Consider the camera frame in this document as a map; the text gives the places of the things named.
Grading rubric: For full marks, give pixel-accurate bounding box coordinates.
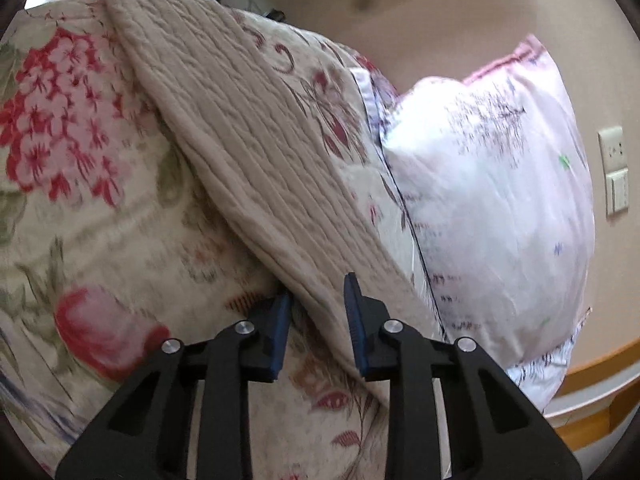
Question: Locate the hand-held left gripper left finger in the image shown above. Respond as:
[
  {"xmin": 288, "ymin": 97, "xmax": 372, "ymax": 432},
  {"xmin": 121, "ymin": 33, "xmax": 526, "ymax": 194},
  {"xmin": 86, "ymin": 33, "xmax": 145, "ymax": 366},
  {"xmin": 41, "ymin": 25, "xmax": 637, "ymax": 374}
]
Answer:
[{"xmin": 55, "ymin": 291, "xmax": 293, "ymax": 480}]

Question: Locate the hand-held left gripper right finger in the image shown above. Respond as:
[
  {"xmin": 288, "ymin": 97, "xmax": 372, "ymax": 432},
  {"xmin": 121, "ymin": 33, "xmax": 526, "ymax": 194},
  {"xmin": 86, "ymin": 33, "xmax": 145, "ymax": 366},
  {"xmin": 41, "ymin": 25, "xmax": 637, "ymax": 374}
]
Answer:
[{"xmin": 342, "ymin": 272, "xmax": 583, "ymax": 480}]

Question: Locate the beige quilted small cloth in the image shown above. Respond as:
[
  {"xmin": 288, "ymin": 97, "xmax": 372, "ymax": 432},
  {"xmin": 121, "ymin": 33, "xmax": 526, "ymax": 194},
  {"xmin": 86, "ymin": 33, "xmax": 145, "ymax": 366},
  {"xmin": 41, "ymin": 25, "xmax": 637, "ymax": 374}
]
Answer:
[{"xmin": 101, "ymin": 0, "xmax": 447, "ymax": 407}]

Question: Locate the white pink-printed pillow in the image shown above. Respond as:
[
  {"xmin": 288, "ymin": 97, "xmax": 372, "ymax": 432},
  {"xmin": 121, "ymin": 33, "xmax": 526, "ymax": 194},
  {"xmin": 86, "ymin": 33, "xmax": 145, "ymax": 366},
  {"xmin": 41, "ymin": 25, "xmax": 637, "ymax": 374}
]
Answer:
[{"xmin": 382, "ymin": 34, "xmax": 597, "ymax": 367}]

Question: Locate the white text-printed pillow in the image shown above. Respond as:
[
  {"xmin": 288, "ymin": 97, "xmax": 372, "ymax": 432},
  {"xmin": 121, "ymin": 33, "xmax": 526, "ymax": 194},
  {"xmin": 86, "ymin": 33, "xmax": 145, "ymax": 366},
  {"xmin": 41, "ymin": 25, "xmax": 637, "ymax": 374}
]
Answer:
[{"xmin": 350, "ymin": 55, "xmax": 594, "ymax": 412}]

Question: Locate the floral bedspread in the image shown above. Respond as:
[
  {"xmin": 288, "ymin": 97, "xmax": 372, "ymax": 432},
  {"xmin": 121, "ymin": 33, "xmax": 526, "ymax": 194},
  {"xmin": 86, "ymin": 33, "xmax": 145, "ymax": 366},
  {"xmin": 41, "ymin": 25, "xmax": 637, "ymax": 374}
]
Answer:
[{"xmin": 0, "ymin": 0, "xmax": 451, "ymax": 480}]

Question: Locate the white light switch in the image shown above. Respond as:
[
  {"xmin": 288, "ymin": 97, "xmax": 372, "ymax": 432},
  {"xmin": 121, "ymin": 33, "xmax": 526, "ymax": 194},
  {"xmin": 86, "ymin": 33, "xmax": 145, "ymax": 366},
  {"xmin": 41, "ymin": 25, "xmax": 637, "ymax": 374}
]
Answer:
[{"xmin": 604, "ymin": 169, "xmax": 630, "ymax": 219}]

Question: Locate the white wall socket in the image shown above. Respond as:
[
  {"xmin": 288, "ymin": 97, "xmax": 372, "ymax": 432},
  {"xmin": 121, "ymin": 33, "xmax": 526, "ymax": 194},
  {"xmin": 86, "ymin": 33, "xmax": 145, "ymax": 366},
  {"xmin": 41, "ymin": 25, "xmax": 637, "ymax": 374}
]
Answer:
[{"xmin": 598, "ymin": 125, "xmax": 626, "ymax": 174}]

